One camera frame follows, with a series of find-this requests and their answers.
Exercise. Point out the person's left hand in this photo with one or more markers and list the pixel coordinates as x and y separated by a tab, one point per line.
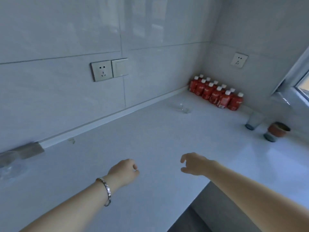
123	172

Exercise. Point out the person's right hand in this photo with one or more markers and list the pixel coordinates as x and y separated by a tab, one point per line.
200	165

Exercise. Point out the person's left fingers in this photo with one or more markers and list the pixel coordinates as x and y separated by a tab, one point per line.
135	170

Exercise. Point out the person's right thumb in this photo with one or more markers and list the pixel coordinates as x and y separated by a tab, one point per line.
185	170

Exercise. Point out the person's left forearm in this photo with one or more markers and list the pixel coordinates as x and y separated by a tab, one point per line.
70	210

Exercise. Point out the person's right forearm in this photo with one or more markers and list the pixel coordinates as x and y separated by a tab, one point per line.
260	195

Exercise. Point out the grey cabinet front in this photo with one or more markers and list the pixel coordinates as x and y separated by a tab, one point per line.
214	210

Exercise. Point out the small clear glass bowl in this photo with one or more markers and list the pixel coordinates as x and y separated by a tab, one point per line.
181	107

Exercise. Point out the group of red drink bottles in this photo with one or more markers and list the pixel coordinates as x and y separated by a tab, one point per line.
216	94

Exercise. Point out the clear drinking glass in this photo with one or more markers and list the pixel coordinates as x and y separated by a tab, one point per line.
254	120

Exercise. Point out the brown ceramic cup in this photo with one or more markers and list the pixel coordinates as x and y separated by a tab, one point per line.
277	131

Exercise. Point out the grey metal strip end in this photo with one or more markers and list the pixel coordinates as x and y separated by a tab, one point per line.
30	151

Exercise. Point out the silver framed wall switch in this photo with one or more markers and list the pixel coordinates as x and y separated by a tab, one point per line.
119	67

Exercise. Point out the silver framed wall socket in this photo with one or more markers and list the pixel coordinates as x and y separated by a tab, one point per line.
101	71

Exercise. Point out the white wall socket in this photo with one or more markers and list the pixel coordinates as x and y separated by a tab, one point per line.
239	60

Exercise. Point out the window frame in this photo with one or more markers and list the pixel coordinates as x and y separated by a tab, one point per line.
293	82

